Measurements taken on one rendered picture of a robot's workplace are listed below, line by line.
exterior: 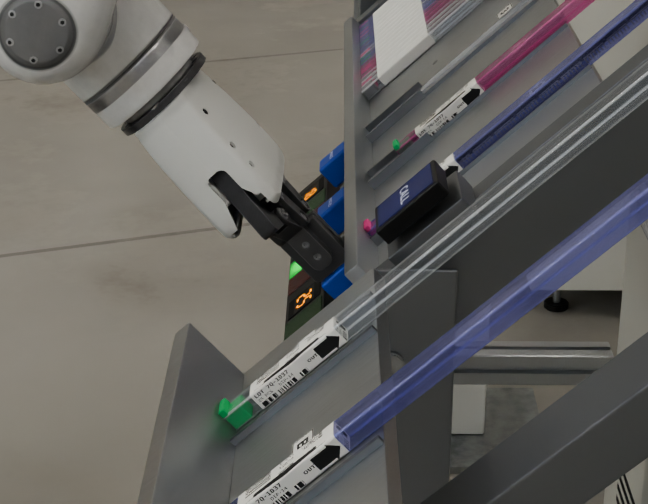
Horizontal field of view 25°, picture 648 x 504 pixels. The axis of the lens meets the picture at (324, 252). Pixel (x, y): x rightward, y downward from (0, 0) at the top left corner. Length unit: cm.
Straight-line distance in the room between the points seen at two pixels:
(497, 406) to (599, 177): 138
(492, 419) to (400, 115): 109
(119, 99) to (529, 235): 28
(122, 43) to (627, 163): 33
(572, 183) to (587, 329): 166
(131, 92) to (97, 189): 224
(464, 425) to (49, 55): 140
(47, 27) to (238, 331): 168
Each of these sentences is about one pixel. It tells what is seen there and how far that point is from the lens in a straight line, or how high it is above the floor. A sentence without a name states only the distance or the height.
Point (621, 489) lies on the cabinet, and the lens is 174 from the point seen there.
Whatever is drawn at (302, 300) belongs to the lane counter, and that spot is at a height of 66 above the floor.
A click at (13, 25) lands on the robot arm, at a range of 88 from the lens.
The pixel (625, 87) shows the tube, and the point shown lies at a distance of 72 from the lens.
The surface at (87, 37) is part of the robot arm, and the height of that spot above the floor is 89.
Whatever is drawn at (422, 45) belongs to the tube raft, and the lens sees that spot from 132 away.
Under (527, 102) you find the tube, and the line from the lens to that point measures 99.
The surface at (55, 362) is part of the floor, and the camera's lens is 245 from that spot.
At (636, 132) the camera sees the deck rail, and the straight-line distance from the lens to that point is 91.
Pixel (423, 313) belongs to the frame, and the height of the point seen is 73.
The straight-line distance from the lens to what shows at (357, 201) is 105.
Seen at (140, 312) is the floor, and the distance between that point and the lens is 260.
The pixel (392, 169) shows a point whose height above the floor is 74.
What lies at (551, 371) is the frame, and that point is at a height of 30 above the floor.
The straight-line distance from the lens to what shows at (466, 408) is 217.
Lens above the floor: 112
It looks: 23 degrees down
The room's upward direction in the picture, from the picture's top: straight up
